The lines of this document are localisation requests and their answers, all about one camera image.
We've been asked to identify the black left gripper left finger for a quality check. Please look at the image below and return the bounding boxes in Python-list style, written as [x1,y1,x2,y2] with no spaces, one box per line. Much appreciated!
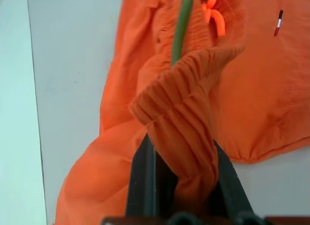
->
[124,132,179,217]

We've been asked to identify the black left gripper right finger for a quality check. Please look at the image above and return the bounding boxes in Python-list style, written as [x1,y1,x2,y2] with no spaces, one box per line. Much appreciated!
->
[210,139,255,217]

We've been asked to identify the orange shorts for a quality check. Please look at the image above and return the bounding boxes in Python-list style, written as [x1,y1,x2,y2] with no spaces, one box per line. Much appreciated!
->
[54,0,310,225]

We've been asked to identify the olive green wire hanger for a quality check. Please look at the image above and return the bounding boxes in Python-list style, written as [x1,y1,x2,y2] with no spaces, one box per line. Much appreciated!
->
[169,0,196,68]

